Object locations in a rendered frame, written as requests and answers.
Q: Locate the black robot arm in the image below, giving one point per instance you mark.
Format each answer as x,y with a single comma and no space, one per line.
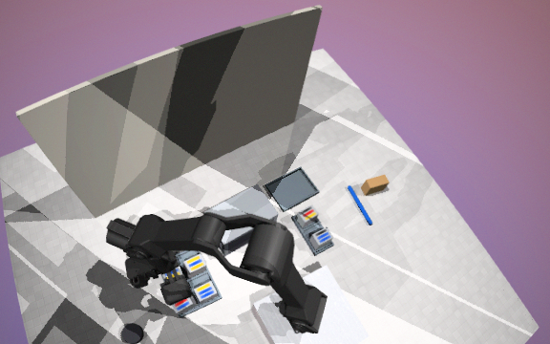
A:
268,259

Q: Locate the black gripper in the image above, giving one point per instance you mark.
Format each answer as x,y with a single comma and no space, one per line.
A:
176,288

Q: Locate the brown rectangular block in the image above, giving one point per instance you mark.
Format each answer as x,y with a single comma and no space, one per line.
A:
374,184

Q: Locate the dark grey flat panel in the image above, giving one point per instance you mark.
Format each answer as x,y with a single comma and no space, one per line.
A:
119,135

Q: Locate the blue rod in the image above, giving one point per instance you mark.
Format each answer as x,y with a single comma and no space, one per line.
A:
360,205

